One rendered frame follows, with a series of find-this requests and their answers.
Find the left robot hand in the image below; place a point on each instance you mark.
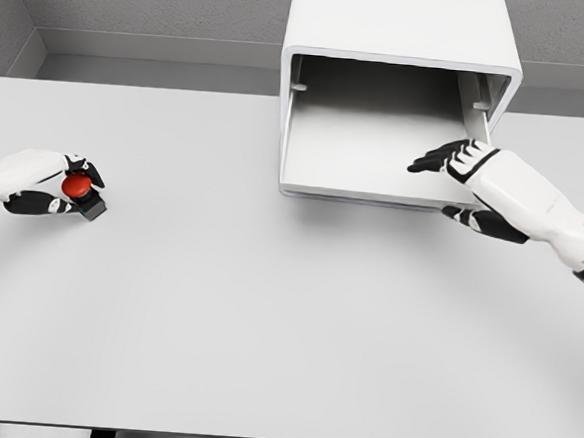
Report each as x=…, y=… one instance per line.
x=30, y=168

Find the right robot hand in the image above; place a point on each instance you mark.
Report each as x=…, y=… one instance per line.
x=519, y=195

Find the red button black load switch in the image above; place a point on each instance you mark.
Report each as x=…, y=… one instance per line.
x=77, y=186

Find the white sliding cabinet drawer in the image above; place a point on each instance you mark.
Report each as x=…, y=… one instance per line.
x=357, y=148

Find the white tabletop storage cabinet shell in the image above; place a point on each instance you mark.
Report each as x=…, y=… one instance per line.
x=401, y=21

